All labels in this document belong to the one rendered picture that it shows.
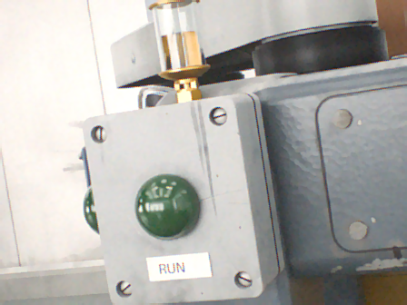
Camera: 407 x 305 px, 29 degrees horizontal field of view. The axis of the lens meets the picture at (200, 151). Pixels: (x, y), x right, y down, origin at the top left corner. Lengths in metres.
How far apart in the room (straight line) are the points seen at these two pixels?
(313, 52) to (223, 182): 0.17
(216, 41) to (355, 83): 0.23
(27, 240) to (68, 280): 0.50
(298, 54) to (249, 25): 0.05
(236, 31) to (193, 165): 0.22
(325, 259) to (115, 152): 0.12
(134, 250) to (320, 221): 0.09
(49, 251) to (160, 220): 6.21
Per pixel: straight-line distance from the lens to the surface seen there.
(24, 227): 6.61
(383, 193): 0.38
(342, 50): 0.49
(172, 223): 0.34
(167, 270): 0.36
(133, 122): 0.35
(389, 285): 0.69
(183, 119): 0.34
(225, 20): 0.57
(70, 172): 6.32
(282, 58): 0.50
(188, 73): 0.42
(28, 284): 6.66
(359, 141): 0.38
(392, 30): 0.87
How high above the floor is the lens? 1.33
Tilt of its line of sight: 3 degrees down
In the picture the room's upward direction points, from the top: 9 degrees counter-clockwise
